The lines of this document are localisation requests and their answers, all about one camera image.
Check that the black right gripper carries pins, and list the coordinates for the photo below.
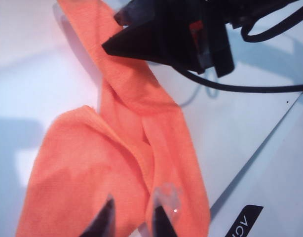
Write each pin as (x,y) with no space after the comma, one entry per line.
(210,14)

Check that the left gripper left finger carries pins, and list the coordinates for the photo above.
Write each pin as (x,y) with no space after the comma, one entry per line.
(104,219)

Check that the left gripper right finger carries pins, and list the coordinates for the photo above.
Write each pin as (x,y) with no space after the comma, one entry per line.
(163,222)

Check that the orange microfibre cloth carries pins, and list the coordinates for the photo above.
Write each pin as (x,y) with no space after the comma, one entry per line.
(117,148)

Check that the white robot base platform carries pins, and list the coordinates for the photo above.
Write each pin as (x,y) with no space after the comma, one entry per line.
(277,172)

